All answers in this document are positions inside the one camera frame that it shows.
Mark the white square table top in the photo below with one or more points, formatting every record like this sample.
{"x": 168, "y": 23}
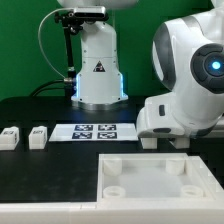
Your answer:
{"x": 152, "y": 176}

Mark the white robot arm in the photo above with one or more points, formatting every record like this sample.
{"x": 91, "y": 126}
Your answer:
{"x": 187, "y": 55}

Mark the white sheet with tags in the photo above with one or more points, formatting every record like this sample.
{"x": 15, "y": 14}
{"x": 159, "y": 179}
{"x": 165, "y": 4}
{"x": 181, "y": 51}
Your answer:
{"x": 94, "y": 132}

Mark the white L-shaped fence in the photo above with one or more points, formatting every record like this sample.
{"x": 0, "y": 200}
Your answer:
{"x": 105, "y": 211}

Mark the black camera stand pole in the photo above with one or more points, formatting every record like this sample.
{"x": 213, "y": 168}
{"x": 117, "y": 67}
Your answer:
{"x": 71, "y": 87}

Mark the black camera on stand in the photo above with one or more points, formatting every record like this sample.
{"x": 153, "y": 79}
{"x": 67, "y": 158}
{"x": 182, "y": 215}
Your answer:
{"x": 90, "y": 13}

